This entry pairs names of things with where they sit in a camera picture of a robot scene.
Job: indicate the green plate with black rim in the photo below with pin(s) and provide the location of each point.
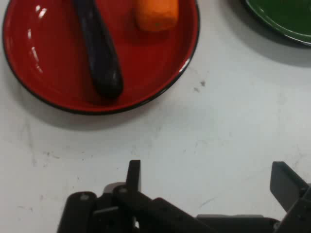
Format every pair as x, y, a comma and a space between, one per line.
286, 17

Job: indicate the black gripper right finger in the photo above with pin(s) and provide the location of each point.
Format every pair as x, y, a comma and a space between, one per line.
286, 187

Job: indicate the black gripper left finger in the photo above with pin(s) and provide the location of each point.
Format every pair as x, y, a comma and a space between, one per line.
136, 206

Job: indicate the orange toy carrot piece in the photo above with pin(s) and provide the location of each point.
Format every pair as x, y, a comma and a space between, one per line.
156, 13

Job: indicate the red plate with black rim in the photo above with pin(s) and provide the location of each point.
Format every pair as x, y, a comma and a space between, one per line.
150, 70

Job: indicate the dark purple toy eggplant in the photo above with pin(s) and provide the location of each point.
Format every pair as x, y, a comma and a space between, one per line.
102, 53

